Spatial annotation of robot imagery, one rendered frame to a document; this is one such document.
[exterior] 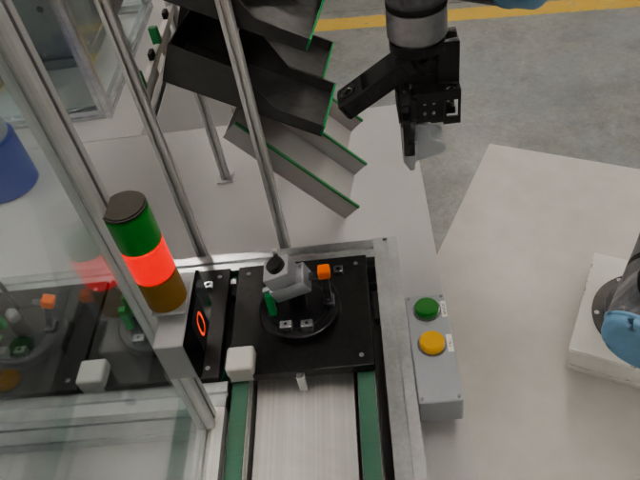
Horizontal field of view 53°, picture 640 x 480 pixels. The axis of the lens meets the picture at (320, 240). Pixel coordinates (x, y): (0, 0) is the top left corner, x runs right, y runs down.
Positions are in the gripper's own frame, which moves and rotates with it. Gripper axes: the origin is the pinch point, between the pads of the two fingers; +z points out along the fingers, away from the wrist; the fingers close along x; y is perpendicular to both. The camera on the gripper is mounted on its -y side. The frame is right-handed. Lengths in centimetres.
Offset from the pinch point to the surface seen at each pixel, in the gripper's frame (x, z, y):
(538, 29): 250, 123, 91
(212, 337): -9.0, 26.4, -35.2
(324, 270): -5.5, 15.8, -14.4
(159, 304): -26.6, -4.5, -31.7
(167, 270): -25.4, -8.8, -29.6
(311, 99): 24.2, 3.0, -14.6
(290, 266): -5.1, 14.5, -19.7
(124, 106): 86, 37, -75
